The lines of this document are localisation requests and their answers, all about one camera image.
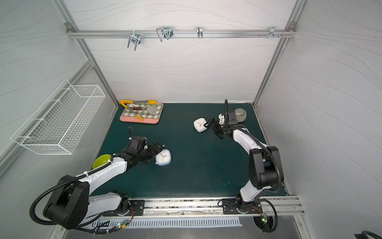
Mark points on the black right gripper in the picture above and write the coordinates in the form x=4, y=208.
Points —
x=217, y=126

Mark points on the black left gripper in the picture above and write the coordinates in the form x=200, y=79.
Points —
x=154, y=150

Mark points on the blue white alarm clock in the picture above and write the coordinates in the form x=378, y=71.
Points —
x=163, y=158

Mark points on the white alarm clock back up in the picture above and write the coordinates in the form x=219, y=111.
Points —
x=199, y=124

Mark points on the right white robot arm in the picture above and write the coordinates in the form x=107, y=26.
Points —
x=265, y=169

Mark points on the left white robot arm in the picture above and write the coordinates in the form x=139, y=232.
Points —
x=72, y=201

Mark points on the striped white ceramic mug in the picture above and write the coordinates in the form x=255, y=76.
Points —
x=240, y=114

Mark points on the pink cutting board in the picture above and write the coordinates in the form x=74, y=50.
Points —
x=136, y=120

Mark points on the green plastic bowl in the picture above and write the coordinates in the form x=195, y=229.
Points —
x=101, y=160

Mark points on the checkered green cloth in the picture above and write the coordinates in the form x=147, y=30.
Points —
x=160, y=107

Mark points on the yellow tongs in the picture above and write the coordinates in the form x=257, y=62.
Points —
x=125, y=103

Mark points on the metal u-bolt hook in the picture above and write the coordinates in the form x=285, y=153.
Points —
x=164, y=32

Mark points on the metal clamp hook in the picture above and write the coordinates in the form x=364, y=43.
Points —
x=134, y=40

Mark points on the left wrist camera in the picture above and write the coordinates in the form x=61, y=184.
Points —
x=138, y=143

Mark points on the metal spatula wooden handle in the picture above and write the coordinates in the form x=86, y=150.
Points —
x=151, y=110

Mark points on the white wire basket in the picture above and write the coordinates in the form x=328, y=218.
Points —
x=58, y=125

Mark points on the small metal ring hook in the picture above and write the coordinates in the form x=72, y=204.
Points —
x=200, y=32

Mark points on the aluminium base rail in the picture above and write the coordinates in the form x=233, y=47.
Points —
x=211, y=207

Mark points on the metal bracket right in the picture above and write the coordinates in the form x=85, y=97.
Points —
x=272, y=33

